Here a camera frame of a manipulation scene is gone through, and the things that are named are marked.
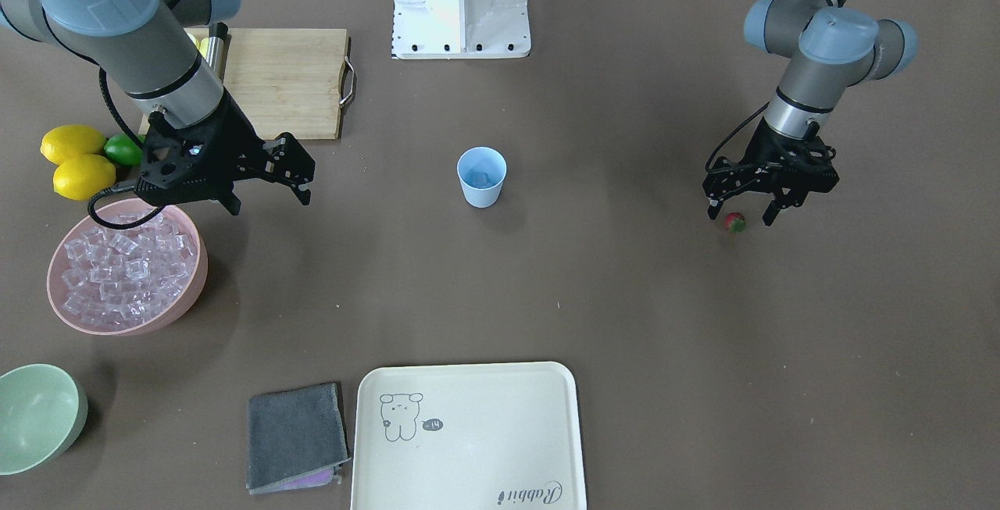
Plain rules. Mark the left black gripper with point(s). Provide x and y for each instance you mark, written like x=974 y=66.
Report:
x=783 y=157

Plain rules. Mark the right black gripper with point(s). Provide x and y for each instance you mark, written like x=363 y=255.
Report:
x=237 y=141

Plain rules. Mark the clear ice cube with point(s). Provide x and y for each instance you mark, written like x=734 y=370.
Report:
x=479 y=179

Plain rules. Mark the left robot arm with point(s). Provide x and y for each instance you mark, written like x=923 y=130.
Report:
x=829 y=47

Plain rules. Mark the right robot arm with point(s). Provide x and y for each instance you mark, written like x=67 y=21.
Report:
x=142 y=45

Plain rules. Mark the clear ice cubes pile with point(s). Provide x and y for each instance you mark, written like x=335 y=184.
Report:
x=125 y=272

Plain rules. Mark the light blue cup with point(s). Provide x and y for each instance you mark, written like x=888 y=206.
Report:
x=487 y=160

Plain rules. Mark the red strawberry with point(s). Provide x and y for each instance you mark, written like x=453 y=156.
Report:
x=735 y=223

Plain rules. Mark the wooden cutting board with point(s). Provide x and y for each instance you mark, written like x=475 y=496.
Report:
x=287 y=79

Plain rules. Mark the green lime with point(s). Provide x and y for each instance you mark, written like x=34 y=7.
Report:
x=124 y=150

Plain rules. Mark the pink bowl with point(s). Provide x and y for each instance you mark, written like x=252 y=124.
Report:
x=183 y=291

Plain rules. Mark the lower yellow lemon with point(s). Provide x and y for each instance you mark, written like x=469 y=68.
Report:
x=80 y=177

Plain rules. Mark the yellow lemon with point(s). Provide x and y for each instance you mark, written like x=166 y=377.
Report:
x=80 y=177
x=66 y=142

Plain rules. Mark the upper yellow lemon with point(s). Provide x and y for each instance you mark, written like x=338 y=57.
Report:
x=66 y=142

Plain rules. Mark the grey folded cloth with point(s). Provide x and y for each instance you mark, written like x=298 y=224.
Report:
x=296 y=439

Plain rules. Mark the green bowl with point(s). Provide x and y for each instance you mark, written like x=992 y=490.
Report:
x=43 y=411

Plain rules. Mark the cream rabbit tray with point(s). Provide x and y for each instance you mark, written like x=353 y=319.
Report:
x=472 y=436

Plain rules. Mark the steel handled knife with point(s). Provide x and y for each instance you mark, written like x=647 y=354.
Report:
x=214 y=46

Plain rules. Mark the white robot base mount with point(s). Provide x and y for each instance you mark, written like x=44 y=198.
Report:
x=460 y=29

